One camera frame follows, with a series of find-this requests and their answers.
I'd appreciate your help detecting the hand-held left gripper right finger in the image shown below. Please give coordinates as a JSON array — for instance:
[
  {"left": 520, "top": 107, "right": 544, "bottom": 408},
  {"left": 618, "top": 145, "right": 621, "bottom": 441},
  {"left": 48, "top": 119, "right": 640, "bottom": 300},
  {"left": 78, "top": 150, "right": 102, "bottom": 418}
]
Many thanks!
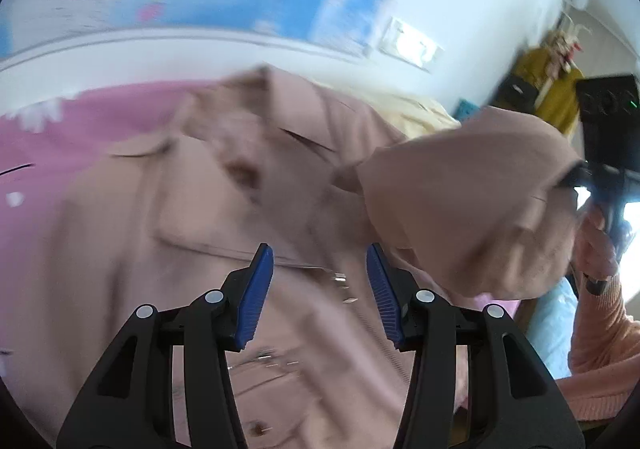
[{"left": 366, "top": 243, "right": 586, "bottom": 449}]

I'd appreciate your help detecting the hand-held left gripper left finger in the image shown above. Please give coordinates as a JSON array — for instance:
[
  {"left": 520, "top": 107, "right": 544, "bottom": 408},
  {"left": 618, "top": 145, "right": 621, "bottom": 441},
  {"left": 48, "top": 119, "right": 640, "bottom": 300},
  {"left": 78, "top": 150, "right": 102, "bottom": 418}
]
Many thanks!
[{"left": 56, "top": 243, "right": 275, "bottom": 449}]

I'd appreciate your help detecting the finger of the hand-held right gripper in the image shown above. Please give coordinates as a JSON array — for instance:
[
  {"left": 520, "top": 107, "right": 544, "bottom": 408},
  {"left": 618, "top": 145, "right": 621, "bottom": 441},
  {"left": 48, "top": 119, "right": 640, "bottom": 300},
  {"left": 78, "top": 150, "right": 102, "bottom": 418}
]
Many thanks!
[{"left": 554, "top": 164, "right": 597, "bottom": 191}]

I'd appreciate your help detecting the person's right forearm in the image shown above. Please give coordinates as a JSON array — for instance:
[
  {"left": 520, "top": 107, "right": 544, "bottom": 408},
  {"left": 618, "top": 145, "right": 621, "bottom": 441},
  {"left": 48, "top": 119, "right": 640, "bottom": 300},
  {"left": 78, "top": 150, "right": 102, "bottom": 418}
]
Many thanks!
[{"left": 552, "top": 274, "right": 640, "bottom": 424}]

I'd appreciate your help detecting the person's right hand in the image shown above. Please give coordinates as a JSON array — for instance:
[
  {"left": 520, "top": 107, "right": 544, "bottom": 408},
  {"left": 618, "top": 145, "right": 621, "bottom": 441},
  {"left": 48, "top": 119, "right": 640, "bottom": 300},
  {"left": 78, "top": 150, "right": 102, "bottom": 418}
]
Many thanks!
[{"left": 572, "top": 203, "right": 623, "bottom": 297}]

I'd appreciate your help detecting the yellow bag with black pocket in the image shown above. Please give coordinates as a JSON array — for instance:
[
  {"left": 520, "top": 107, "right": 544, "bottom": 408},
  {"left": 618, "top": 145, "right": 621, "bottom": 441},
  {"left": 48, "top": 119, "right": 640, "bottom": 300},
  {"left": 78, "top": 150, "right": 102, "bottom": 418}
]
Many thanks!
[{"left": 515, "top": 46, "right": 586, "bottom": 136}]

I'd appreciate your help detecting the light blue cloth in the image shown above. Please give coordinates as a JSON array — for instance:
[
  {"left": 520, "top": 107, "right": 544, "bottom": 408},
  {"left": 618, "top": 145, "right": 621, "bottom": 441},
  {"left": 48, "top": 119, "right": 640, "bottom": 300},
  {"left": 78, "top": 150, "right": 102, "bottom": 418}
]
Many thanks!
[{"left": 524, "top": 276, "right": 581, "bottom": 380}]

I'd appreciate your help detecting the cream cloth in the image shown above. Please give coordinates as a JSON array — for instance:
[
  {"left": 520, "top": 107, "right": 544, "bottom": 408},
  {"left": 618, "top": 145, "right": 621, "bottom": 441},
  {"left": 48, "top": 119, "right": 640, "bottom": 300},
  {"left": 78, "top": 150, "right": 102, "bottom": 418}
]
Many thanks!
[{"left": 320, "top": 84, "right": 463, "bottom": 140}]

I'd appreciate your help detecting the pink floral bedsheet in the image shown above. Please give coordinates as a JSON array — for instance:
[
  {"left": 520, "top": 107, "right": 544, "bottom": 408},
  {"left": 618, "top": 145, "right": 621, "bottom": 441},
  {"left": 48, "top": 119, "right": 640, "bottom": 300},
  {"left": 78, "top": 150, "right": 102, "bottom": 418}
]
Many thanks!
[{"left": 0, "top": 82, "right": 523, "bottom": 445}]

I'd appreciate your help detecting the white wall switch panel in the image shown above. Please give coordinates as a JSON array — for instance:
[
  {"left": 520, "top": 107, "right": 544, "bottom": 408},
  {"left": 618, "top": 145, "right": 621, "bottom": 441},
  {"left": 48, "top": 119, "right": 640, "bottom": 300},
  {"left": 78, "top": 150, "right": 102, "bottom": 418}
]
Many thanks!
[{"left": 377, "top": 16, "right": 446, "bottom": 72}]

